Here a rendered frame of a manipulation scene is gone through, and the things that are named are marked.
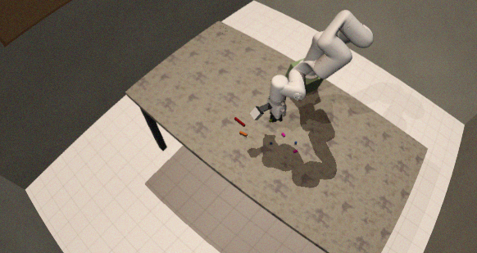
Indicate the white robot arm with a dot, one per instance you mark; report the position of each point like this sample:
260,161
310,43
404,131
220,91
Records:
324,65

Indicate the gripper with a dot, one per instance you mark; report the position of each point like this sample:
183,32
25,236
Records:
276,112

